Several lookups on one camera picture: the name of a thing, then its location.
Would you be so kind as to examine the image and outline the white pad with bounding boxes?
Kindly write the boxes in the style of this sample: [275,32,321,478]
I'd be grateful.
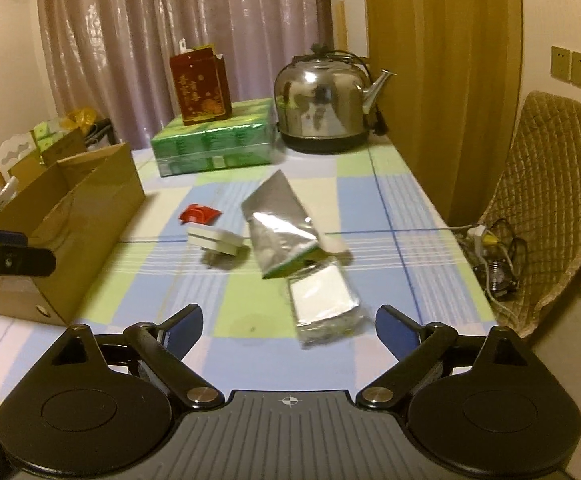
[287,257,367,347]

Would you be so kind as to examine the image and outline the white plug adapter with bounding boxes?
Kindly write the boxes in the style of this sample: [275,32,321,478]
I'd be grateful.
[187,223,249,266]

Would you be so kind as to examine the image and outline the silver foil pouch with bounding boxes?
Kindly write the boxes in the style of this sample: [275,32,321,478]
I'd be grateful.
[240,170,319,278]

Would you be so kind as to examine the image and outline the brown cardboard box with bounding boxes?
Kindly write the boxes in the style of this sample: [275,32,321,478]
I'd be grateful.
[0,143,145,325]

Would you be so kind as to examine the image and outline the white scalloped card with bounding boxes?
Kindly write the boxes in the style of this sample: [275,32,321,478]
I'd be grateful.
[0,131,39,186]

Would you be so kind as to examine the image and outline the green boxes in background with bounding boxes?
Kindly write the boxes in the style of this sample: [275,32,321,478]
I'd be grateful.
[31,117,76,153]

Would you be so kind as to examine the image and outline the white plastic spoon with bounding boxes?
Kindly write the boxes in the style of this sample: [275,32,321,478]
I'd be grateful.
[319,233,349,255]

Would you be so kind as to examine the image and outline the red snack packet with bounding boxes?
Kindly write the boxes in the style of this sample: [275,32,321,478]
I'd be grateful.
[179,204,222,226]

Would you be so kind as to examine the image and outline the checked tablecloth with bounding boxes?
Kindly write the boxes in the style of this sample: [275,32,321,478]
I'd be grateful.
[0,134,502,441]

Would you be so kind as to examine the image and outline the yellow plastic bag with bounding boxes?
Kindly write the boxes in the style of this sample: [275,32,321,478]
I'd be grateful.
[59,106,98,136]

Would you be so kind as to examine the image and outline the green tissue multipack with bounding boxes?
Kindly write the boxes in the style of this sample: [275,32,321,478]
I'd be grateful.
[152,98,276,177]

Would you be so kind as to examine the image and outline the pink curtain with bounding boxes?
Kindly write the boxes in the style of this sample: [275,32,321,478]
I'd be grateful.
[36,0,333,148]

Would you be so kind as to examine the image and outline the stainless steel electric kettle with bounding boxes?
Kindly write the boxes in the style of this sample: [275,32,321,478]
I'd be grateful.
[274,44,393,154]

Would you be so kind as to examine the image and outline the golden brown curtain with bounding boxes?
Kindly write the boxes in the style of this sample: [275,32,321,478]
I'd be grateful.
[365,0,522,226]

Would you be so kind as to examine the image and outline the cables and power strip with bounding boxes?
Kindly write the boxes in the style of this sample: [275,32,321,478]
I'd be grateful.
[452,216,529,331]

